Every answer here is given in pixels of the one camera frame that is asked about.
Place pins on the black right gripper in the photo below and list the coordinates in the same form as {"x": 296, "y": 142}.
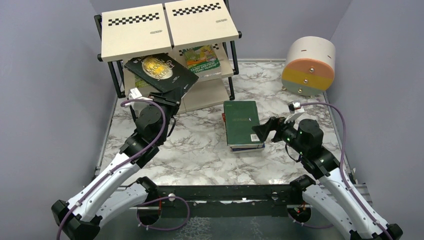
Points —
{"x": 276, "y": 127}

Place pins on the green 65-storey treehouse book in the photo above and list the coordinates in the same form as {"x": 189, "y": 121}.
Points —
{"x": 139, "y": 82}

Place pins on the dark bottom book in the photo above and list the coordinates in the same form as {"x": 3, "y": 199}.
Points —
{"x": 236, "y": 150}

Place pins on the floral cover book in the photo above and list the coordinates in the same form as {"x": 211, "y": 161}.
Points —
{"x": 208, "y": 76}

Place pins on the green 104-storey treehouse book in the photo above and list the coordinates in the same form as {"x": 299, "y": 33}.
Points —
{"x": 202, "y": 60}

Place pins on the plain dark green book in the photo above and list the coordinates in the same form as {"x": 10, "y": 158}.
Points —
{"x": 240, "y": 117}

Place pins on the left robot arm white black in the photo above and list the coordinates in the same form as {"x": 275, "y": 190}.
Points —
{"x": 82, "y": 216}

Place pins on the black Moon and Sixpence book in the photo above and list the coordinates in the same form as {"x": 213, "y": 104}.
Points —
{"x": 163, "y": 73}

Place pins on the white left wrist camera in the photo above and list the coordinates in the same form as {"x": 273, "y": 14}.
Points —
{"x": 134, "y": 94}

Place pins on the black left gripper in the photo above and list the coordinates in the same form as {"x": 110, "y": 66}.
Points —
{"x": 167, "y": 98}

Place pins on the round drawer box orange yellow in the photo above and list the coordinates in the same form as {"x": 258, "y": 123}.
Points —
{"x": 310, "y": 66}

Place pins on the beige black three-tier shelf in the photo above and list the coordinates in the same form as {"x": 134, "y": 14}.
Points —
{"x": 168, "y": 28}

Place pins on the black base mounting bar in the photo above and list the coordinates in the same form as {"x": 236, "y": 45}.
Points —
{"x": 224, "y": 201}

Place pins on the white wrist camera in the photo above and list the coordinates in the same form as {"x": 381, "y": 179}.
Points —
{"x": 296, "y": 110}
{"x": 134, "y": 94}

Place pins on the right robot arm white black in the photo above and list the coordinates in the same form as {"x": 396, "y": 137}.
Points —
{"x": 328, "y": 189}

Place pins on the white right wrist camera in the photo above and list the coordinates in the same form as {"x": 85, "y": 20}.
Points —
{"x": 296, "y": 110}

